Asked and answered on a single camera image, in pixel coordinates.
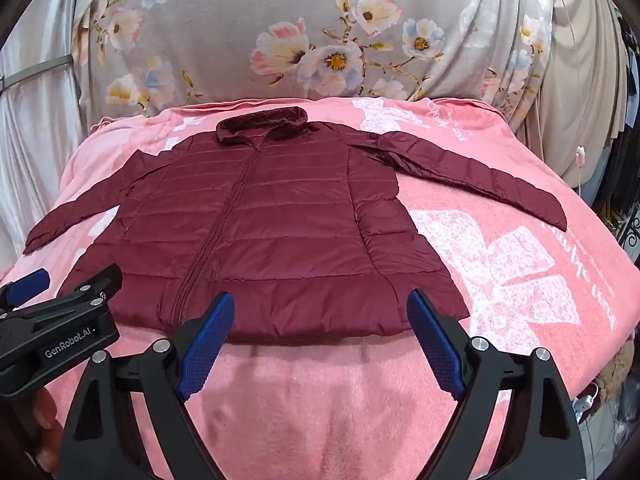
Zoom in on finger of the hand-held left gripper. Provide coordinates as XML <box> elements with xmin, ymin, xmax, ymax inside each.
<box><xmin>0</xmin><ymin>268</ymin><xmax>52</xmax><ymax>308</ymax></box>
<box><xmin>20</xmin><ymin>264</ymin><xmax>124</xmax><ymax>323</ymax></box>

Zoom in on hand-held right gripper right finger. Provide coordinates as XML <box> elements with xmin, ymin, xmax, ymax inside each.
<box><xmin>406</xmin><ymin>288</ymin><xmax>589</xmax><ymax>480</ymax></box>

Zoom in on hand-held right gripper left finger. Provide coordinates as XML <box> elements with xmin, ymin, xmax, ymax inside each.
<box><xmin>59</xmin><ymin>291</ymin><xmax>236</xmax><ymax>480</ymax></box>

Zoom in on maroon puffer jacket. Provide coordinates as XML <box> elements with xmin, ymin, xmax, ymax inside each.
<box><xmin>22</xmin><ymin>106</ymin><xmax>568</xmax><ymax>345</ymax></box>

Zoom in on dark hanging clothes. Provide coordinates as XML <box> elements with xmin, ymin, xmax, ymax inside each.
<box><xmin>597</xmin><ymin>10</ymin><xmax>640</xmax><ymax>266</ymax></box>

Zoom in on person's left hand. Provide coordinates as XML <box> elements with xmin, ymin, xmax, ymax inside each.
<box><xmin>27</xmin><ymin>387</ymin><xmax>66</xmax><ymax>476</ymax></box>

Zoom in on pink printed blanket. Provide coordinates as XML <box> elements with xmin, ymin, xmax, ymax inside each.
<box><xmin>0</xmin><ymin>95</ymin><xmax>640</xmax><ymax>480</ymax></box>

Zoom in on white satin curtain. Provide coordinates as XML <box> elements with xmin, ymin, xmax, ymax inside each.
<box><xmin>0</xmin><ymin>0</ymin><xmax>96</xmax><ymax>281</ymax></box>

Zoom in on grey curtain tieback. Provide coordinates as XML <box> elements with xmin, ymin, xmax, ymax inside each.
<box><xmin>0</xmin><ymin>54</ymin><xmax>74</xmax><ymax>92</ymax></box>

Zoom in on beige curtain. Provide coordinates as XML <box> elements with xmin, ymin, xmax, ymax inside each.
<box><xmin>537</xmin><ymin>0</ymin><xmax>627</xmax><ymax>196</ymax></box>

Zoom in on grey floral cloth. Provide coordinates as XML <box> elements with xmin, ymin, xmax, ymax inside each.
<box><xmin>70</xmin><ymin>0</ymin><xmax>556</xmax><ymax>108</ymax></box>

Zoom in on white charger cable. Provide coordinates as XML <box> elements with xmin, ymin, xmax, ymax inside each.
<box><xmin>572</xmin><ymin>382</ymin><xmax>601</xmax><ymax>423</ymax></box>

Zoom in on white cable with switch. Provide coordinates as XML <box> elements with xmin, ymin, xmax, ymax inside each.
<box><xmin>557</xmin><ymin>0</ymin><xmax>587</xmax><ymax>196</ymax></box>

